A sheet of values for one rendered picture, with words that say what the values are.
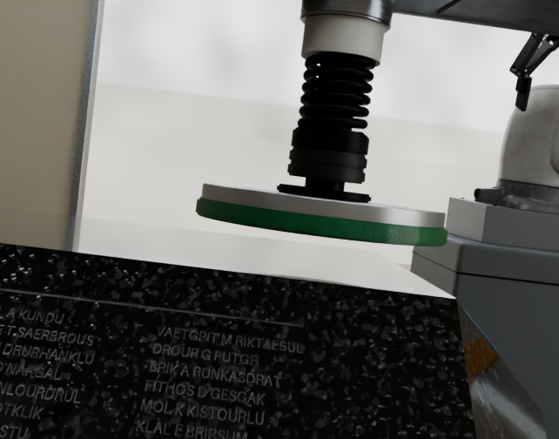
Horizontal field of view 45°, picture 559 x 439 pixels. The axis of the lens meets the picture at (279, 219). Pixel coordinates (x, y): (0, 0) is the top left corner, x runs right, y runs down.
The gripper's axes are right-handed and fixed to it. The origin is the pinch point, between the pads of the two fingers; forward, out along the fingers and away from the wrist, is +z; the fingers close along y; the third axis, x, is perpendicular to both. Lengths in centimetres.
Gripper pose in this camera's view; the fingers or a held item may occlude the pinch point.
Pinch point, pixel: (552, 99)
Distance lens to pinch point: 145.6
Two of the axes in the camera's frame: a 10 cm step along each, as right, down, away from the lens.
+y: 9.7, -1.5, 1.8
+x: -2.4, -5.5, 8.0
